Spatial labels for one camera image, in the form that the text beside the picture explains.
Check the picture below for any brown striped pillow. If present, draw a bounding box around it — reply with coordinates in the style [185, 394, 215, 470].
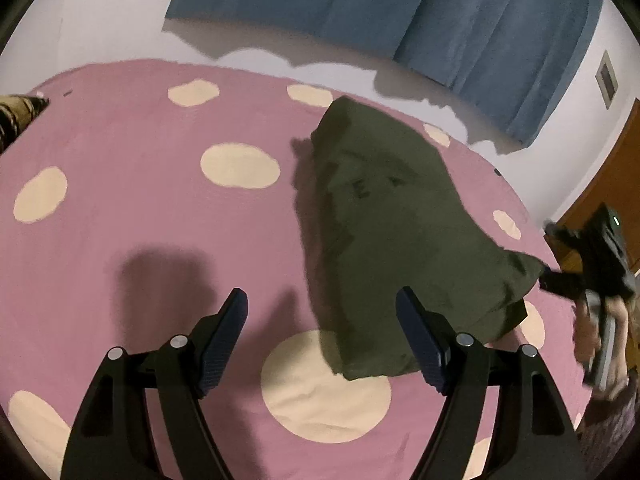
[0, 96, 50, 153]

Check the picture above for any pink bedsheet with cream dots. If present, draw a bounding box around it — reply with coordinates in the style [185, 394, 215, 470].
[1, 61, 588, 479]

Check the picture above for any grey wall switch plate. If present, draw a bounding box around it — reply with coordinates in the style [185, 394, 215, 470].
[596, 51, 618, 110]

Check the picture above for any blue curtain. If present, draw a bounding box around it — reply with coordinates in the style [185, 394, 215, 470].
[166, 0, 603, 146]

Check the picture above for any dark olive green jacket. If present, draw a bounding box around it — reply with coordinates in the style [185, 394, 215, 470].
[311, 97, 544, 380]

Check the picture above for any brown wooden door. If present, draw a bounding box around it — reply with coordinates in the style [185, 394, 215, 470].
[560, 99, 640, 273]

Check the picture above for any person's right hand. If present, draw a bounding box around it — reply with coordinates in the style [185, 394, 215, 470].
[574, 296, 639, 401]

